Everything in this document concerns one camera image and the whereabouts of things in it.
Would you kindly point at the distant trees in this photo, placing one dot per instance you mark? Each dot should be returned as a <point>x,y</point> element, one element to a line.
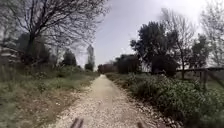
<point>88,60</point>

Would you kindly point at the group of trees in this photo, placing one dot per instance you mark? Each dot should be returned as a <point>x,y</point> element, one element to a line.
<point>166,46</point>

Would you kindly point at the large bare tree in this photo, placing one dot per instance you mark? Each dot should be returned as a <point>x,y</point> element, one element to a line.
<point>43,26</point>

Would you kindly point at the green shrub verge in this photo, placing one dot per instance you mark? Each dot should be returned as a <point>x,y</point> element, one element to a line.
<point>173,96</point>

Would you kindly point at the robot's own part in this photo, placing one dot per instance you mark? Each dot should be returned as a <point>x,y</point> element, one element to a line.
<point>140,125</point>
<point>77,123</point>

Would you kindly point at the wooden fence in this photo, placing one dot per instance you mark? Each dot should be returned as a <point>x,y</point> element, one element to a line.
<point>200,71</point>

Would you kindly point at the weedy grass verge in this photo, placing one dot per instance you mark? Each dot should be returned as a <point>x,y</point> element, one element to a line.
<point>36,93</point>

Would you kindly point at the gravel dirt path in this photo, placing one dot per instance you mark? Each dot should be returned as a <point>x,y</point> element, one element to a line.
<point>103,103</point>

